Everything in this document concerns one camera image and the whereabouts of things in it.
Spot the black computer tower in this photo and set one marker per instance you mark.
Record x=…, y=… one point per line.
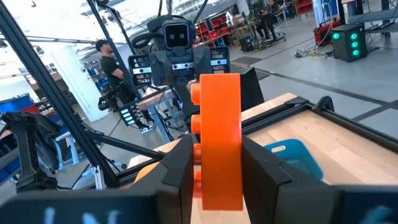
x=345, y=46

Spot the orange studded block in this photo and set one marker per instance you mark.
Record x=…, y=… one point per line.
x=220, y=140

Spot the black equipment stand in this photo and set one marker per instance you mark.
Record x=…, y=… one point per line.
x=28, y=149

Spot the blue crate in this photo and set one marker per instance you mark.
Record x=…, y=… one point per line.
x=15, y=104

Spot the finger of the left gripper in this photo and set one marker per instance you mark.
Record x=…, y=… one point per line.
x=252, y=90
x=161, y=68

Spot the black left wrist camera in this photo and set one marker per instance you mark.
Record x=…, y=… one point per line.
x=176, y=34

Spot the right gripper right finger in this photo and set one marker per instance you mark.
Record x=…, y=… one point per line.
x=280, y=202

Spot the wooden workbench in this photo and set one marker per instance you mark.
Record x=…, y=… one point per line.
x=152, y=98

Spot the red tool chest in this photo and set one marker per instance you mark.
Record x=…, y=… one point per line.
x=323, y=32

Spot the white stool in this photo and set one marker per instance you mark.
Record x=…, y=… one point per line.
x=66, y=146

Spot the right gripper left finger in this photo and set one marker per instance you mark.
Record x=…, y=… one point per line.
x=175, y=186

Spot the blue plastic bin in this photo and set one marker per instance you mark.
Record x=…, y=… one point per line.
x=298, y=152

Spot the red shelving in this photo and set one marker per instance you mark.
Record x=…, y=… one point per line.
x=214, y=28

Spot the person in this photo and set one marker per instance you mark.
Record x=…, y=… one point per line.
x=269, y=18
x=113, y=71

